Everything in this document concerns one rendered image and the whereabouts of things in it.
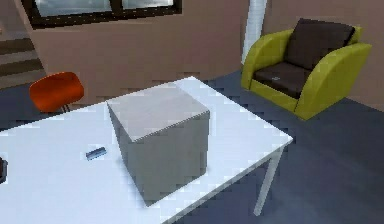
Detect black framed window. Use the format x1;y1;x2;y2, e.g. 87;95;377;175
20;0;183;30

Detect green armchair brown cushions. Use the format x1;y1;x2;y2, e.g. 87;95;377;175
240;17;373;121

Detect small blue grey bar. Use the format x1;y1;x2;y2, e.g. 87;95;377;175
85;146;108;162

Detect brown staircase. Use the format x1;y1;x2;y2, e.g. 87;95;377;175
0;36;47;90

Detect white table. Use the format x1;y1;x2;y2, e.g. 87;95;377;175
0;76;294;224

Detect orange chair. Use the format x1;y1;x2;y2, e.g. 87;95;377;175
28;71;85;114

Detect dark brown object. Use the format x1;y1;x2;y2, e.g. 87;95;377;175
0;157;9;185

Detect grey cube box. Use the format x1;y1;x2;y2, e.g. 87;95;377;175
106;84;211;207

